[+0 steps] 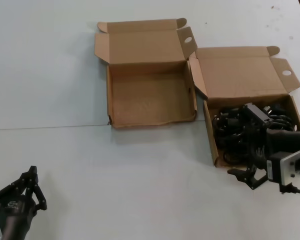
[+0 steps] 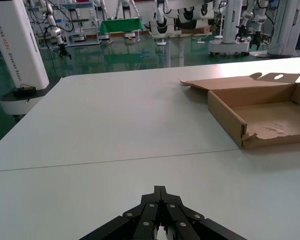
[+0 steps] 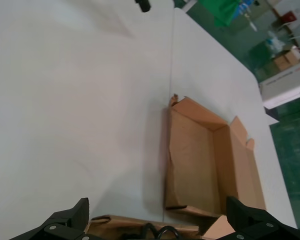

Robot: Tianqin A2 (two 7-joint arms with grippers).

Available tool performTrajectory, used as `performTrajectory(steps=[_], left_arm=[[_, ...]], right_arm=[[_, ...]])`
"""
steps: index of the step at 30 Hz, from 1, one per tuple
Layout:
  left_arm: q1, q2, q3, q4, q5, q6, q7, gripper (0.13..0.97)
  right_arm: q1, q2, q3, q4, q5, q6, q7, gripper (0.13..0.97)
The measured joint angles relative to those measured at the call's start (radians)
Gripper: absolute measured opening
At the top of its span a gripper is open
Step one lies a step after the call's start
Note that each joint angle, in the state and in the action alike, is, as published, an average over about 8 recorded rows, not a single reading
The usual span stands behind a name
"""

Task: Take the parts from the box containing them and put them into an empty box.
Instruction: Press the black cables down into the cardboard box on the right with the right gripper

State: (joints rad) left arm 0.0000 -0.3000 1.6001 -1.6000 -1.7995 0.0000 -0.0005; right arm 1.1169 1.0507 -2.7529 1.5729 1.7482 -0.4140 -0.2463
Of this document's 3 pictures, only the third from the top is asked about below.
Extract red box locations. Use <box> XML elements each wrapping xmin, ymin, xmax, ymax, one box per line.
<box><xmin>280</xmin><ymin>9</ymin><xmax>298</xmax><ymax>22</ymax></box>

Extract cardboard carton with white top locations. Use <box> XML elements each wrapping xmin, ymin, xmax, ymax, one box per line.
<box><xmin>284</xmin><ymin>44</ymin><xmax>300</xmax><ymax>63</ymax></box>

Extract empty brown cardboard box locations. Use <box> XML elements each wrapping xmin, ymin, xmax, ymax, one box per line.
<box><xmin>162</xmin><ymin>93</ymin><xmax>267</xmax><ymax>218</ymax></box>

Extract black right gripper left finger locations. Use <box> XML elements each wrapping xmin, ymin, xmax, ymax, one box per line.
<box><xmin>12</xmin><ymin>197</ymin><xmax>91</xmax><ymax>240</ymax></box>

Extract green cloth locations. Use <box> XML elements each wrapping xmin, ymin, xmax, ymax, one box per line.
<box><xmin>198</xmin><ymin>0</ymin><xmax>242</xmax><ymax>27</ymax></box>

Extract black power cable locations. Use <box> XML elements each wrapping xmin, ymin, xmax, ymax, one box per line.
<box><xmin>121</xmin><ymin>221</ymin><xmax>182</xmax><ymax>240</ymax></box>

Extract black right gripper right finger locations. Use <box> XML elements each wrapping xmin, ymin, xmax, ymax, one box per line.
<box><xmin>224</xmin><ymin>196</ymin><xmax>300</xmax><ymax>240</ymax></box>

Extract small brown cardboard carton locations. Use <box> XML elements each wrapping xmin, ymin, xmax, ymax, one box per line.
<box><xmin>273</xmin><ymin>54</ymin><xmax>290</xmax><ymax>71</ymax></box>

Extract brown cardboard box with cables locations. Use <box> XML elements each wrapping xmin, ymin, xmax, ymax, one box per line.
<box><xmin>86</xmin><ymin>214</ymin><xmax>238</xmax><ymax>240</ymax></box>

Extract clear plastic bags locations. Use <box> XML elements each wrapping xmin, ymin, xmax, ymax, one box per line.
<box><xmin>264</xmin><ymin>31</ymin><xmax>287</xmax><ymax>52</ymax></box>

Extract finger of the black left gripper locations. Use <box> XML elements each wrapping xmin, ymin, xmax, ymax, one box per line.
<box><xmin>134</xmin><ymin>0</ymin><xmax>152</xmax><ymax>13</ymax></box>

